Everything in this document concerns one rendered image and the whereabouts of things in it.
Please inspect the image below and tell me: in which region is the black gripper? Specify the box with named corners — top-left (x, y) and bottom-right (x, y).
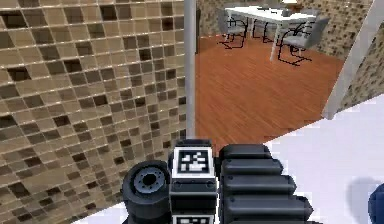
top-left (120, 160), bottom-right (172, 224)

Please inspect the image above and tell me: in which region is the white dining table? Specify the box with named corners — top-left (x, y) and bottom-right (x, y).
top-left (225, 5), bottom-right (322, 63)

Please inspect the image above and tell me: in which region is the dark blue round object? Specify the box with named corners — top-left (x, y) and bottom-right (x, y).
top-left (367, 183), bottom-right (384, 224)

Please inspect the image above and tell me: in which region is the grey chair black frame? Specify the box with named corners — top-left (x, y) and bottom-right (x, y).
top-left (216, 7), bottom-right (249, 50)
top-left (277, 15), bottom-right (331, 67)

